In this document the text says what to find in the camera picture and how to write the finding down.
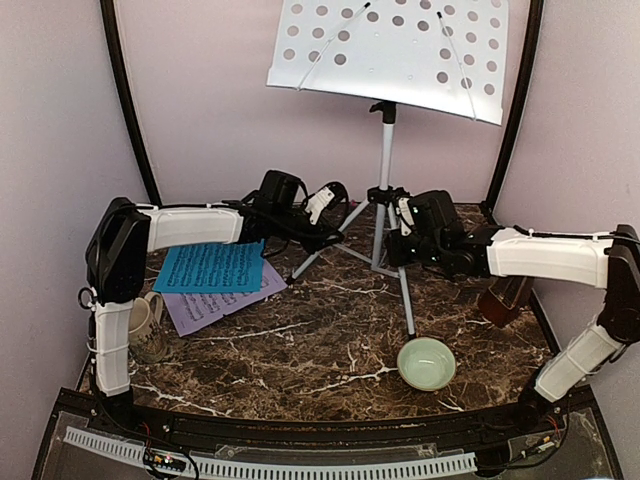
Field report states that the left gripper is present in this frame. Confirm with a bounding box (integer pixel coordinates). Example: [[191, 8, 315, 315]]
[[271, 207, 342, 253]]

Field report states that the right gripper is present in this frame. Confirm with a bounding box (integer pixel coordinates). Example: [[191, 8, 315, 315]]
[[387, 228, 446, 268]]

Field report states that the blue sheet music page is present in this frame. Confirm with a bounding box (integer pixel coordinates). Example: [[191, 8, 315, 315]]
[[153, 241, 264, 294]]

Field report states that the purple sheet music page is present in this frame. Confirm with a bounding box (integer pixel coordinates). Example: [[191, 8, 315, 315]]
[[162, 262, 287, 337]]

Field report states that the grey folding music stand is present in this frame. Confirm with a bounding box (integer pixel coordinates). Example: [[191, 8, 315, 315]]
[[265, 0, 511, 344]]

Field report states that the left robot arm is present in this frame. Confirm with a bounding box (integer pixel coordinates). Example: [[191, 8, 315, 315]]
[[78, 197, 344, 436]]

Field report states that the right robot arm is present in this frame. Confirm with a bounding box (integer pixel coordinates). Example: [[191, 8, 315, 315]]
[[385, 224, 639, 434]]

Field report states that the brown wooden metronome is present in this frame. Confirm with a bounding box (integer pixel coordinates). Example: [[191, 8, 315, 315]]
[[477, 276, 534, 328]]

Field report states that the pale green ceramic bowl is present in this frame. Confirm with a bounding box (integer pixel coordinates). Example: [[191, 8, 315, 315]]
[[396, 337, 457, 391]]

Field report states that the cream printed mug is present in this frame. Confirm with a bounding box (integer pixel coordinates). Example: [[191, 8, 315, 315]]
[[128, 291, 168, 364]]

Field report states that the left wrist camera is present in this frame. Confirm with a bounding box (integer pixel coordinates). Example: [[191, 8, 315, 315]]
[[304, 181, 348, 225]]

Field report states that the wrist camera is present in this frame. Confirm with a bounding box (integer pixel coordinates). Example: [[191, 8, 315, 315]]
[[394, 196, 415, 237], [304, 181, 348, 225]]

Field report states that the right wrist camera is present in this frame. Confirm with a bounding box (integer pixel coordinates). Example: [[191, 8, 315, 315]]
[[394, 196, 415, 237]]

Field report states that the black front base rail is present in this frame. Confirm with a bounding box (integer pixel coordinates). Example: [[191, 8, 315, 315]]
[[40, 387, 596, 462]]

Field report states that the right black frame post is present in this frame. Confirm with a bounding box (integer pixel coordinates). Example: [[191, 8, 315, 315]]
[[483, 0, 545, 216]]

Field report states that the black frame post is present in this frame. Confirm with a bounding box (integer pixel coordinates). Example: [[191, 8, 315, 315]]
[[483, 0, 545, 216], [99, 0, 162, 205]]

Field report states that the left black frame post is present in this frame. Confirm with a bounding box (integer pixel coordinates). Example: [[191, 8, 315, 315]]
[[99, 0, 162, 205]]

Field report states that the grey slotted cable duct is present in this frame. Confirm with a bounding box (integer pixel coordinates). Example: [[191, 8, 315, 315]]
[[63, 427, 477, 480]]

